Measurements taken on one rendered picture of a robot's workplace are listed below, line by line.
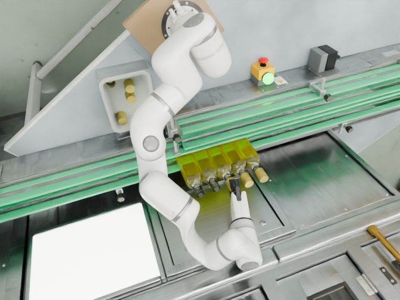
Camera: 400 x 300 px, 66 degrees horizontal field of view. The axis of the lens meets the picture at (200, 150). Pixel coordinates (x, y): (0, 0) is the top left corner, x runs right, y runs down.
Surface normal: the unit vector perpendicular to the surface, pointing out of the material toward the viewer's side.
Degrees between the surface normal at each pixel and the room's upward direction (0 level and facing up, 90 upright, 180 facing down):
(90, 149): 90
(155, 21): 0
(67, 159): 90
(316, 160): 90
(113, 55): 0
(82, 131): 0
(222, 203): 90
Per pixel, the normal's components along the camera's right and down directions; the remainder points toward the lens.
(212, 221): -0.07, -0.74
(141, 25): 0.33, 0.61
